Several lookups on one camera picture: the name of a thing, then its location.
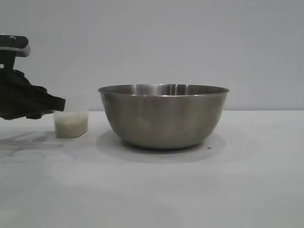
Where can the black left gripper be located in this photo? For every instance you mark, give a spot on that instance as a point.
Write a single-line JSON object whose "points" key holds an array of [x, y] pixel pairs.
{"points": [[7, 63]]}

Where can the stainless steel mixing bowl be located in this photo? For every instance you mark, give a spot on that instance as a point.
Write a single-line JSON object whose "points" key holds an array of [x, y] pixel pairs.
{"points": [[164, 116]]}

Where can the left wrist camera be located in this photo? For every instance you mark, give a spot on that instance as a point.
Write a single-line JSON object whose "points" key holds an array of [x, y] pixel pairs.
{"points": [[14, 44]]}

